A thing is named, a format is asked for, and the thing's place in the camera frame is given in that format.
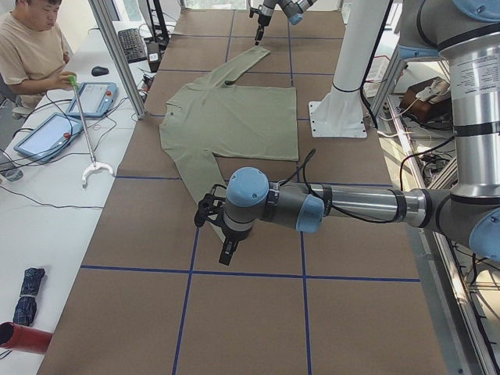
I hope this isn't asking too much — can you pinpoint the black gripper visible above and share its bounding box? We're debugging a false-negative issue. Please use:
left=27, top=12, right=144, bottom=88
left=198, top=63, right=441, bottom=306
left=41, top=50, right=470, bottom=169
left=219, top=219, right=250, bottom=265
left=255, top=9, right=273, bottom=46

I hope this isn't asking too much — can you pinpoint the green long-sleeve shirt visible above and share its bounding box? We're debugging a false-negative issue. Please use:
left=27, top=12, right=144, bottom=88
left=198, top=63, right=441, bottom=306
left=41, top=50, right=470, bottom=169
left=159, top=46, right=298, bottom=202

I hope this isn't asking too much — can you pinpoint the black power adapter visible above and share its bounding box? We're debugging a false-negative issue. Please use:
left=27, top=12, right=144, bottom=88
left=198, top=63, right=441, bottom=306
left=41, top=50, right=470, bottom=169
left=146, top=41, right=162, bottom=73

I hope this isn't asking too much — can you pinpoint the white central column base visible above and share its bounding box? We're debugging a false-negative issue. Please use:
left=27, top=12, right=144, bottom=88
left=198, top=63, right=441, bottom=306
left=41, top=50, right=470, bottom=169
left=309, top=0, right=392, bottom=138

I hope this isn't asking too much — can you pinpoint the black keyboard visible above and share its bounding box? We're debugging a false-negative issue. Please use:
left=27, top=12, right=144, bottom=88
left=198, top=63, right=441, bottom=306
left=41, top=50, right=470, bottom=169
left=117, top=28, right=147, bottom=63

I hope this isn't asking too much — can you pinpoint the black computer mouse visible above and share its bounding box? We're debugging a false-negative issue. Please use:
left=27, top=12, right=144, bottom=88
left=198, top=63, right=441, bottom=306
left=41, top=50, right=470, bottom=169
left=91, top=66, right=109, bottom=77

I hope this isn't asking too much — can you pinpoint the blue teach pendant far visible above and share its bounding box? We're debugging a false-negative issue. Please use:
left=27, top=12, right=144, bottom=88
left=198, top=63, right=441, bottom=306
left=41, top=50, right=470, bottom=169
left=77, top=82, right=117, bottom=118

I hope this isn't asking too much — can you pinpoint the blue teach pendant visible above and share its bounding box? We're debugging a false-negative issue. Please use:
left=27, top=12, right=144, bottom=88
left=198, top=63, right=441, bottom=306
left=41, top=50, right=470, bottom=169
left=77, top=82, right=117, bottom=118
left=14, top=113, right=83, bottom=163

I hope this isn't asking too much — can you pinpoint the brown box with adapter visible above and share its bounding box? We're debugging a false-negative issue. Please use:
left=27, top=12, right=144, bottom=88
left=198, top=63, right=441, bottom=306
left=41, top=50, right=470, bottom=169
left=399, top=77, right=452, bottom=122

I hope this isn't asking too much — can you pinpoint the blue teach pendant near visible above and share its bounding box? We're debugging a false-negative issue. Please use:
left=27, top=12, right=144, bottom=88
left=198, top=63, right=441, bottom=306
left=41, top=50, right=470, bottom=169
left=14, top=113, right=83, bottom=163

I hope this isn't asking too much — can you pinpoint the folded dark blue umbrella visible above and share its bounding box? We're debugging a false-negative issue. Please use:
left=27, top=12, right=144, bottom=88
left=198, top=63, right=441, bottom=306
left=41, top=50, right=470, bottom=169
left=12, top=267, right=45, bottom=327

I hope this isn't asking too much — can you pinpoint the man in beige shirt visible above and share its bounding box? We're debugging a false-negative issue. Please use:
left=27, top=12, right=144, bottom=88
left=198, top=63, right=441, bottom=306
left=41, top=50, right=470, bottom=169
left=1, top=0, right=76, bottom=109

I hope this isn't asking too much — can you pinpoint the red cylinder bottle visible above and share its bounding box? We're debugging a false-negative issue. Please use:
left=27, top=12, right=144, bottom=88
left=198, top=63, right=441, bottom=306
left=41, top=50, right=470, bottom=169
left=1, top=322, right=52, bottom=355

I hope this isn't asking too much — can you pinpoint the aluminium frame post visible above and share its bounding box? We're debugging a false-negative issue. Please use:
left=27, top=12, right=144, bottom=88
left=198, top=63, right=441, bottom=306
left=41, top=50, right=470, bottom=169
left=88, top=0, right=145, bottom=120

